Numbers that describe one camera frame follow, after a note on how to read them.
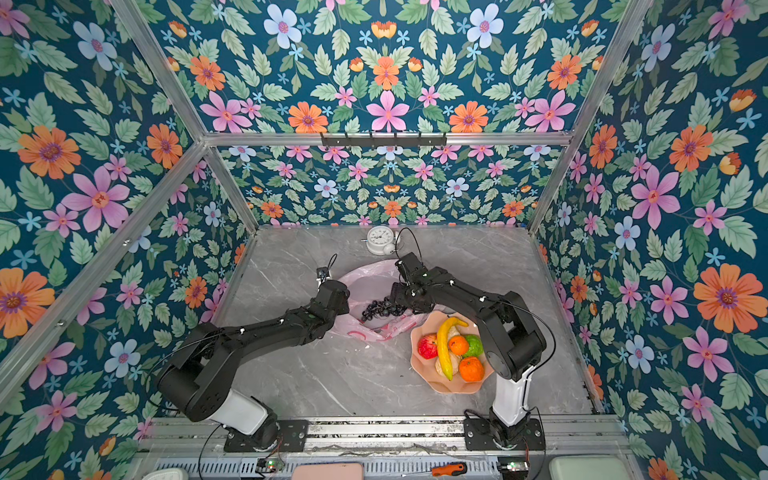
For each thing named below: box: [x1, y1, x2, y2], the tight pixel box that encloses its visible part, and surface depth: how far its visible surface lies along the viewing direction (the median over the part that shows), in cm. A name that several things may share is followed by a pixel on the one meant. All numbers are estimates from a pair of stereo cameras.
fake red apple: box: [417, 332, 439, 360], surface depth 83 cm
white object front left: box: [142, 468, 189, 480], surface depth 68 cm
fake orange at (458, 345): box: [448, 335, 469, 356], surface depth 82 cm
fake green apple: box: [463, 334, 484, 358], surface depth 83 cm
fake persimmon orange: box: [459, 356, 485, 382], surface depth 80 cm
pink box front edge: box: [291, 463, 365, 480], surface depth 70 cm
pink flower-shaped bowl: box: [410, 311, 494, 395], surface depth 84 cm
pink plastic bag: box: [331, 260, 434, 343], surface depth 92 cm
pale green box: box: [549, 456, 629, 480], surface depth 68 cm
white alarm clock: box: [366, 225, 396, 255], surface depth 113 cm
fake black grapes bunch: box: [361, 297, 408, 322], surface depth 95 cm
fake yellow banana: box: [437, 317, 468, 381], surface depth 82 cm
